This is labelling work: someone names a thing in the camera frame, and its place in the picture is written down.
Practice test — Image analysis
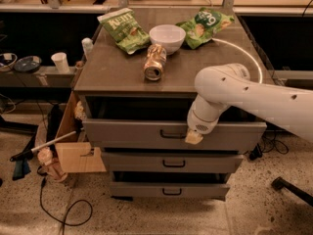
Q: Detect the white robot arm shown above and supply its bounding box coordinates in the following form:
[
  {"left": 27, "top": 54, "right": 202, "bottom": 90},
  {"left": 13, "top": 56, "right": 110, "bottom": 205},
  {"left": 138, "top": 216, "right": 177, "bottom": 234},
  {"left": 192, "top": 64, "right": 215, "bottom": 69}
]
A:
[{"left": 187, "top": 64, "right": 313, "bottom": 144}]

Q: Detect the cardboard box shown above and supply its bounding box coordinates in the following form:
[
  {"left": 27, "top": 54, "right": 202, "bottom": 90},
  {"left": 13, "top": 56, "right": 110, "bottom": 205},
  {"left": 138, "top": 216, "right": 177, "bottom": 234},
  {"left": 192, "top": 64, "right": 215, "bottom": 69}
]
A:
[{"left": 55, "top": 92, "right": 106, "bottom": 173}]

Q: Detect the crushed gold soda can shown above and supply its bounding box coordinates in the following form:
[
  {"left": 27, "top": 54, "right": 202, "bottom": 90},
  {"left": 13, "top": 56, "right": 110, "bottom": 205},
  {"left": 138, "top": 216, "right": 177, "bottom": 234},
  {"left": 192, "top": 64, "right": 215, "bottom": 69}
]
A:
[{"left": 144, "top": 44, "right": 166, "bottom": 81}]

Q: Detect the green chip bag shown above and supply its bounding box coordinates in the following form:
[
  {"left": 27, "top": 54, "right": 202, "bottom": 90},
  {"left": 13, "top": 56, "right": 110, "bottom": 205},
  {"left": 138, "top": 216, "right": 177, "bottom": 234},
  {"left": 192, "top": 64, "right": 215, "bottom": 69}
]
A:
[
  {"left": 98, "top": 8, "right": 150, "bottom": 55},
  {"left": 176, "top": 7, "right": 235, "bottom": 49}
]

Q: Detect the patterned bowl on shelf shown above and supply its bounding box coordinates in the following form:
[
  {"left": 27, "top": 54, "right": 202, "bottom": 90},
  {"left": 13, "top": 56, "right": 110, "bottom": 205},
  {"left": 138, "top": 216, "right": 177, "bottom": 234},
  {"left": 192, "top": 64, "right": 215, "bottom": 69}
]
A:
[{"left": 0, "top": 53, "right": 18, "bottom": 72}]

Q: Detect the low grey shelf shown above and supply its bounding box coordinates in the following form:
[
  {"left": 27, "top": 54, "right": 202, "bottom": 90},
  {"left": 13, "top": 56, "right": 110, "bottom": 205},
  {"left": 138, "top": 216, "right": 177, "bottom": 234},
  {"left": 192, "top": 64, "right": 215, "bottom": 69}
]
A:
[{"left": 0, "top": 67, "right": 76, "bottom": 88}]

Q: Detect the green chip bag left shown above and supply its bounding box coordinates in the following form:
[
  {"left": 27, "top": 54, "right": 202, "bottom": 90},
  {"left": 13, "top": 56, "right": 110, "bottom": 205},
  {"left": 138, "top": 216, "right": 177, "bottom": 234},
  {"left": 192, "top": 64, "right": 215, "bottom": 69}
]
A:
[{"left": 98, "top": 8, "right": 150, "bottom": 55}]

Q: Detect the grey drawer cabinet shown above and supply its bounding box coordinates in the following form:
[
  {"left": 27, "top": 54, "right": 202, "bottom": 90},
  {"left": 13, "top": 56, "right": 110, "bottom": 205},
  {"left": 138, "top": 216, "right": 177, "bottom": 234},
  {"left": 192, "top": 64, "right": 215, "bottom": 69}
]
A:
[{"left": 73, "top": 5, "right": 278, "bottom": 202}]

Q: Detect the grey bottom drawer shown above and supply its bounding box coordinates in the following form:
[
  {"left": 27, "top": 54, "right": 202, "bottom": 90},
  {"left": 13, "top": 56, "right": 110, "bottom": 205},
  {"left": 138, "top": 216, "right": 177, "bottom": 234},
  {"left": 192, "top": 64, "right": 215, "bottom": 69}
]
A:
[{"left": 111, "top": 182, "right": 230, "bottom": 199}]

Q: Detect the grey top drawer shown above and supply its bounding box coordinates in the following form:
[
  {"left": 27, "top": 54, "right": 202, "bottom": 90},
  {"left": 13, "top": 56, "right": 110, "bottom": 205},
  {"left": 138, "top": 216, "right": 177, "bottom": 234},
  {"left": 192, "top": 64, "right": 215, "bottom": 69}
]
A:
[{"left": 83, "top": 119, "right": 266, "bottom": 154}]

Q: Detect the green chip bag right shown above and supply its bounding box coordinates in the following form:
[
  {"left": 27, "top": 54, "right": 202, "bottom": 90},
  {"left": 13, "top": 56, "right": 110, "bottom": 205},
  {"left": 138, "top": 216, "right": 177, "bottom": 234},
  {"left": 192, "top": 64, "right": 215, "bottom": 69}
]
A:
[{"left": 176, "top": 7, "right": 235, "bottom": 49}]

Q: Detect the grabber stick tool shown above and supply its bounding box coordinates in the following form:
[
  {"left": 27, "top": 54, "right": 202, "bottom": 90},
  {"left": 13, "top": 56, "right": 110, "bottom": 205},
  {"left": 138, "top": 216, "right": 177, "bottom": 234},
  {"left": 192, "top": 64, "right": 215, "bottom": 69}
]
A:
[{"left": 10, "top": 127, "right": 84, "bottom": 162}]

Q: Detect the black floor cable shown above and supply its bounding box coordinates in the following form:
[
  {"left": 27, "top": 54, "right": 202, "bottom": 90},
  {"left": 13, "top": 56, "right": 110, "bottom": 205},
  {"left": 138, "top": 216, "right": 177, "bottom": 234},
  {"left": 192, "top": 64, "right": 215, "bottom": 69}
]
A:
[{"left": 39, "top": 176, "right": 94, "bottom": 235}]

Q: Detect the black chair leg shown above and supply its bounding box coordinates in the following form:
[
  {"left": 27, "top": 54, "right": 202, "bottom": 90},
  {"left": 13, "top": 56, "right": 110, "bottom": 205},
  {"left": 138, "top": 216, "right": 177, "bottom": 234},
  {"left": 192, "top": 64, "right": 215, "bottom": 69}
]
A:
[{"left": 271, "top": 177, "right": 313, "bottom": 207}]

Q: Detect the white bowl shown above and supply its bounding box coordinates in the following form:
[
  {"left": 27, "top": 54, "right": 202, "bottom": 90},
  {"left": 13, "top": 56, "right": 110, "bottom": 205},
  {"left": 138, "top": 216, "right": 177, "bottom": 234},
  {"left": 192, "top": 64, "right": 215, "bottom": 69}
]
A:
[{"left": 149, "top": 24, "right": 186, "bottom": 55}]

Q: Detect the grey drawer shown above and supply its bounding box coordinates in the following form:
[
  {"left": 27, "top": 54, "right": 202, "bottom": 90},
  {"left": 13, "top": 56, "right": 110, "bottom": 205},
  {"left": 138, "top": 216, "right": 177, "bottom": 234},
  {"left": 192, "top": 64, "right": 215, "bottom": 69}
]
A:
[
  {"left": 83, "top": 119, "right": 266, "bottom": 154},
  {"left": 102, "top": 152, "right": 244, "bottom": 173},
  {"left": 111, "top": 182, "right": 230, "bottom": 199}
]

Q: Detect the grey middle drawer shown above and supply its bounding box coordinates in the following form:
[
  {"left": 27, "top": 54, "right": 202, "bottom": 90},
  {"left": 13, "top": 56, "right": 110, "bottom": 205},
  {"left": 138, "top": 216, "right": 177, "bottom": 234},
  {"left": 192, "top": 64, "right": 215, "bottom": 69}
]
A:
[{"left": 102, "top": 152, "right": 244, "bottom": 173}]

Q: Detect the white paper cup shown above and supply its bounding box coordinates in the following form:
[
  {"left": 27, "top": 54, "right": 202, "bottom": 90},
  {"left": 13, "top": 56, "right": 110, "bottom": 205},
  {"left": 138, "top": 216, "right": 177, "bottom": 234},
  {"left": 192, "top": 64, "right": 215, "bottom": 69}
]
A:
[{"left": 51, "top": 52, "right": 69, "bottom": 73}]

